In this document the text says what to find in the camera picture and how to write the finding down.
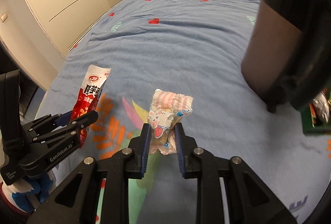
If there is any red white konjac snack bag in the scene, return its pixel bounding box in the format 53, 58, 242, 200
70, 64, 112, 149

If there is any white brown cookie packet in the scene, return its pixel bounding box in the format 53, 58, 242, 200
313, 92, 330, 125

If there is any blue white gloved hand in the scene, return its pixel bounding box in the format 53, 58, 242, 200
1, 171, 56, 214

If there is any green tray box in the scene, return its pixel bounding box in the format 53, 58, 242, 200
301, 88, 330, 134

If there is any white wardrobe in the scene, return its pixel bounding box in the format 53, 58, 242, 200
1, 0, 121, 89

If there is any blue patterned bedspread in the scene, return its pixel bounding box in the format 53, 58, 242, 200
39, 0, 330, 223

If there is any black electric kettle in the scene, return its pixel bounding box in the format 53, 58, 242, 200
241, 0, 330, 113

